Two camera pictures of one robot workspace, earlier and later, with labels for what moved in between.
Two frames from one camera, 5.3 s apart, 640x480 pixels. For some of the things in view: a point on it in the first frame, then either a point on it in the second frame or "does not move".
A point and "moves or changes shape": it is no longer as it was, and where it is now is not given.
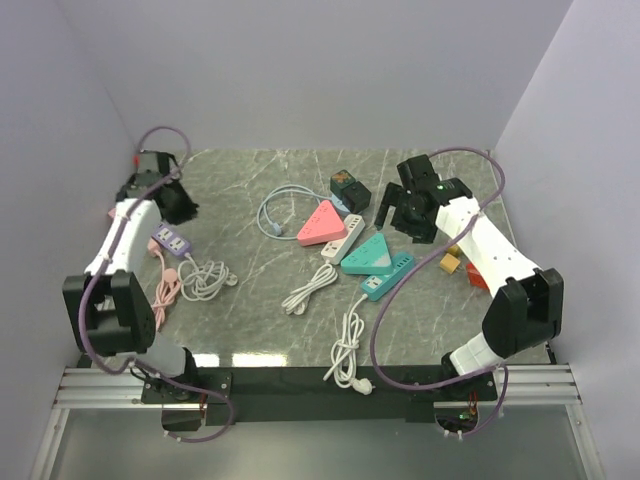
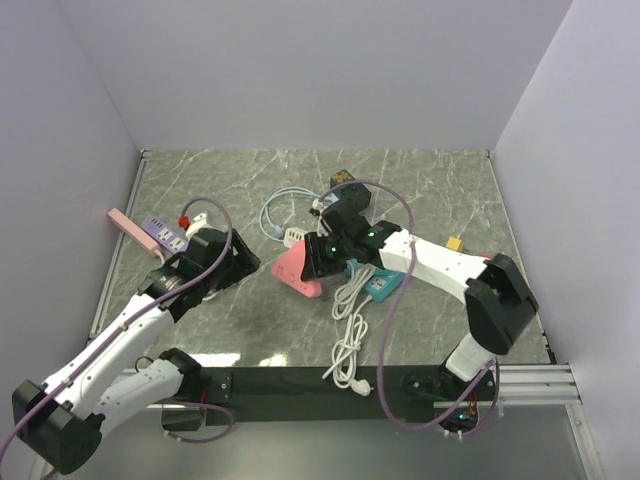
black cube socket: x=356 y=197 does not move
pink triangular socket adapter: x=324 y=224 moves or changes shape
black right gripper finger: x=390 y=198 -> x=320 y=260
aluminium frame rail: x=548 y=386 does not move
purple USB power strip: x=169 y=238 does not move
